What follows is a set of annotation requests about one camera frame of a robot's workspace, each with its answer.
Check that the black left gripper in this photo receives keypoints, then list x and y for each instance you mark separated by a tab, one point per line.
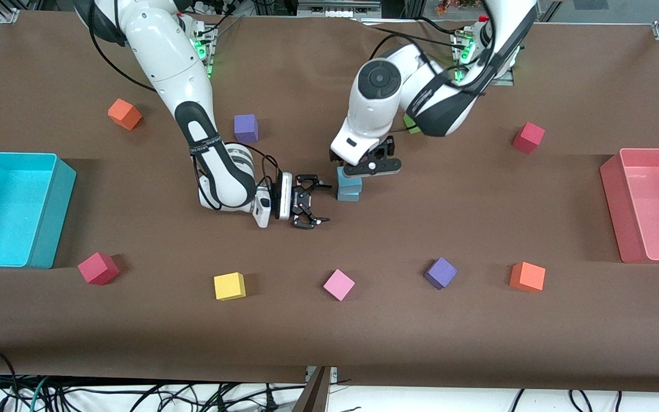
385	148

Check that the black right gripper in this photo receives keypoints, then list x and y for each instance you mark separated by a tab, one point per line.
303	201

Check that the light blue foam block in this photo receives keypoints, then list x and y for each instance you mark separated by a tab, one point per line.
349	183
348	196

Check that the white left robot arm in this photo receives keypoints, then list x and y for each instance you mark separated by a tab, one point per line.
375	109

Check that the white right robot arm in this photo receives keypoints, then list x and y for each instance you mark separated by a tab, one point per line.
158	51

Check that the green foam block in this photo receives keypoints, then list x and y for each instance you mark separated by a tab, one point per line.
411	127

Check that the pink foam block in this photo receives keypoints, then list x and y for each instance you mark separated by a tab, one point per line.
338	284

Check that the purple foam block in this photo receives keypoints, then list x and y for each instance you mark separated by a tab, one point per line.
246	127
440	272

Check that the yellow foam block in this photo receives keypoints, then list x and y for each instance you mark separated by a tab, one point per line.
229	286

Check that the crimson foam block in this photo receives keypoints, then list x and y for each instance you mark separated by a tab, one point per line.
528	137
98	268

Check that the orange foam block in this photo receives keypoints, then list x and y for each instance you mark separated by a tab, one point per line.
124	113
527	277

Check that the pink plastic bin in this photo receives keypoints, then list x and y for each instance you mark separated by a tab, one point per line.
655	206

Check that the teal plastic bin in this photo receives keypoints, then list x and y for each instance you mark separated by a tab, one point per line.
3	212

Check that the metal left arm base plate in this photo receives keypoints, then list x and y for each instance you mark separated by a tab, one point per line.
504	80

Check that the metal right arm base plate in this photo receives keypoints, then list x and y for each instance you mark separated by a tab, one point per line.
210	57

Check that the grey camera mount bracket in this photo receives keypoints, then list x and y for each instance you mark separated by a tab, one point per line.
321	392

